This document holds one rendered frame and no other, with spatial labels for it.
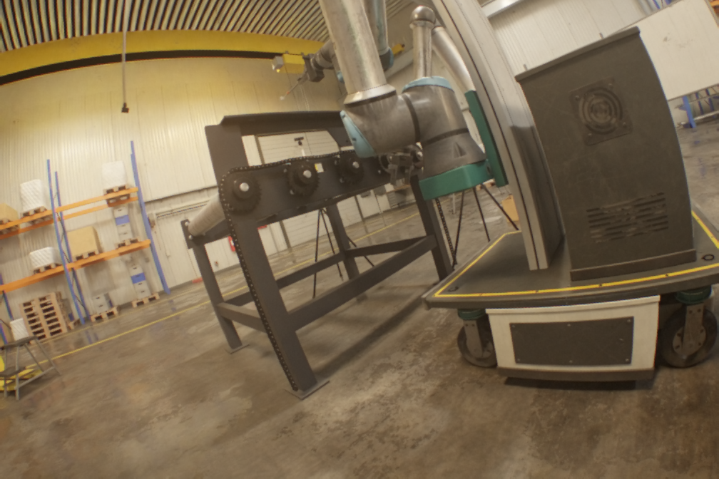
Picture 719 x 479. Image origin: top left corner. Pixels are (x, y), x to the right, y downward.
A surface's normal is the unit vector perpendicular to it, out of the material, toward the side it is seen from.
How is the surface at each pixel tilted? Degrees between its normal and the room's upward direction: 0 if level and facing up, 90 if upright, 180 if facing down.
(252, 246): 90
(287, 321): 90
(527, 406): 0
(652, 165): 90
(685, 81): 90
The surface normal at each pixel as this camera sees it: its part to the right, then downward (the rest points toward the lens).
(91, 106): 0.66, -0.21
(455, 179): -0.72, 0.24
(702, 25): -0.90, 0.29
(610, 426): -0.31, -0.95
